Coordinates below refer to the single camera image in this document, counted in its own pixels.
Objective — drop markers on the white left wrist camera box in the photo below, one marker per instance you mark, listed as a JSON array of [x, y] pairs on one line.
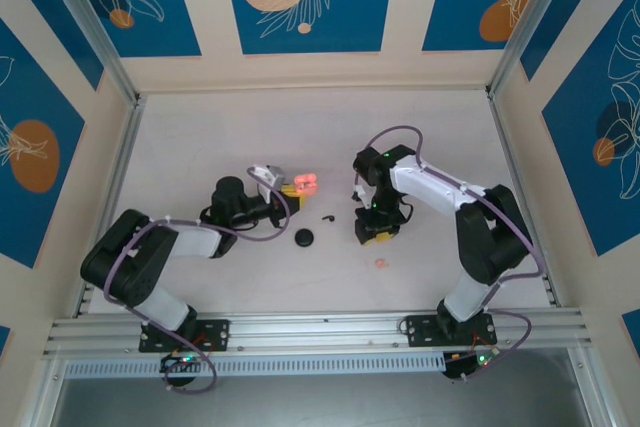
[[267, 174]]

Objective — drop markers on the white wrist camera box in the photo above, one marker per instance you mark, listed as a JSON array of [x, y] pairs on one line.
[[267, 174], [357, 193]]

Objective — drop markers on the black round charging case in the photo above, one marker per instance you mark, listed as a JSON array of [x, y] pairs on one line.
[[304, 238]]

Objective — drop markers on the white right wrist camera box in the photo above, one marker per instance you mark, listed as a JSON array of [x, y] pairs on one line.
[[357, 193]]

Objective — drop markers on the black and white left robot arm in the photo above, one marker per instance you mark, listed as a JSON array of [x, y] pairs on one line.
[[130, 257]]

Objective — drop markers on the pink earbud charging case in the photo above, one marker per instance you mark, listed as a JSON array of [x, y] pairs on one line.
[[306, 182]]

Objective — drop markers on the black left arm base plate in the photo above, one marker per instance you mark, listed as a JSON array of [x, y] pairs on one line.
[[215, 334]]

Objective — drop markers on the aluminium front frame rail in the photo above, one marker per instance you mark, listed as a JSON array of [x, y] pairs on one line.
[[320, 332]]

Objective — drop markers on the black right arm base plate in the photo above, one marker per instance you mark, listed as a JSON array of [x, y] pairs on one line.
[[420, 329]]

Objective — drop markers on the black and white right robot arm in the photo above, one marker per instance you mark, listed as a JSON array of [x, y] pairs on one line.
[[430, 184]]

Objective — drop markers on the aluminium corner post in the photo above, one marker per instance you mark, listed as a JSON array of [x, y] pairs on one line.
[[95, 27], [526, 22]]

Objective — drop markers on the aluminium table side rail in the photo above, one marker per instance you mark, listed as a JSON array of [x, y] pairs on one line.
[[500, 122], [120, 162]]

